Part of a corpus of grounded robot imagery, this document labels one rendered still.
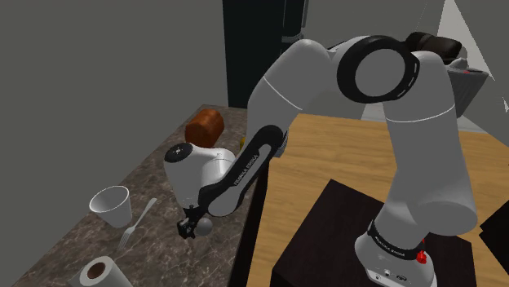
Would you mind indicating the brown bread loaf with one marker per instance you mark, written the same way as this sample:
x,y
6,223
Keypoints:
x,y
203,127

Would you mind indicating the silver fork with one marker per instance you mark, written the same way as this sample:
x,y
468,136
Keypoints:
x,y
135,226

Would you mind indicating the dark tall refrigerator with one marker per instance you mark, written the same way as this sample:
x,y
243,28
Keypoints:
x,y
254,51

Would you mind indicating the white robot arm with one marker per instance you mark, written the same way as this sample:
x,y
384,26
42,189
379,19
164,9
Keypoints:
x,y
425,159

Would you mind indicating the small yellow object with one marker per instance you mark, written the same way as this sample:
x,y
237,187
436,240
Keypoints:
x,y
241,144

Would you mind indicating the white paper towel roll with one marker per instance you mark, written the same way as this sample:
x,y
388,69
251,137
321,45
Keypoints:
x,y
111,274

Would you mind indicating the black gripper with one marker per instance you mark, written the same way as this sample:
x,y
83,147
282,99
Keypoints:
x,y
190,216

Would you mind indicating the grey ball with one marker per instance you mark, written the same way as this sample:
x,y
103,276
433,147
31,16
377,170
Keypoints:
x,y
205,226

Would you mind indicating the white paper cup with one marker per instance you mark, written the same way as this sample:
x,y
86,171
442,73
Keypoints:
x,y
115,212

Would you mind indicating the dark robot stand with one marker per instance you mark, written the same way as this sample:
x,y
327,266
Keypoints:
x,y
330,230

